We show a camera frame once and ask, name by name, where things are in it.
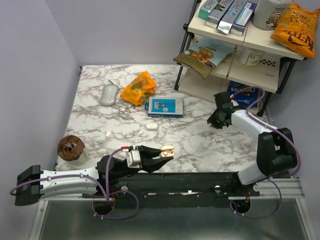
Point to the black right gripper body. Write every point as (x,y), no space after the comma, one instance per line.
(215,119)

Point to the silver RO box middle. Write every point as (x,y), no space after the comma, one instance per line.
(230,16)

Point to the black beige shelf rack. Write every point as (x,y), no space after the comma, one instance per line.
(271,74)

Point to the blue Harry's razor box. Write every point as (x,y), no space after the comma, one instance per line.
(164,107)

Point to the orange candy bag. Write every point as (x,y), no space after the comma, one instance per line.
(139,90)

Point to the orange honey dijon chips bag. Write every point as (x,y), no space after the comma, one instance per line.
(296,30)

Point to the green RO box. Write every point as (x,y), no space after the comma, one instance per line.
(207,8)

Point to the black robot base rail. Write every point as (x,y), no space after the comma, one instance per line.
(181,190)

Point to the blue gold chips bag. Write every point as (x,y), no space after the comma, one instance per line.
(204,56)

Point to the white popcorn tub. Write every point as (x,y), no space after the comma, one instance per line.
(268,13)

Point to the silver ro box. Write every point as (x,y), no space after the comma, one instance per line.
(230,16)
(218,12)

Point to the purple blue box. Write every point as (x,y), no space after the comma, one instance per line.
(243,18)

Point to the blue Doritos bag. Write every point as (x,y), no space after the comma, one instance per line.
(244,95)

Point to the beige small earbud case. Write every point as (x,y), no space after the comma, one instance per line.
(167,151)

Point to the silver RO box left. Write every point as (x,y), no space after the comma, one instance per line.
(218,12)

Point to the brown paper cupcake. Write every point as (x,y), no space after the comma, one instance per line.
(72,150)

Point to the white earbud charging case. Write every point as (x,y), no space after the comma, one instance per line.
(152,126)

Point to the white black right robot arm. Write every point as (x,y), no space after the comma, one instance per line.
(275,146)

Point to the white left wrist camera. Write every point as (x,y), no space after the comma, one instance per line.
(133,159)

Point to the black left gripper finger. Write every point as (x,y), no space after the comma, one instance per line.
(149,152)
(155,164)

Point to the grey glitter pouch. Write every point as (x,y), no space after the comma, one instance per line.
(109,94)

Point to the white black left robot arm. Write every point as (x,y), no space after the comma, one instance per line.
(34,183)

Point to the white yellow cup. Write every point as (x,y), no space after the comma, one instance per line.
(250,57)

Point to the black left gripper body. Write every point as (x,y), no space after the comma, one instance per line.
(142,157)

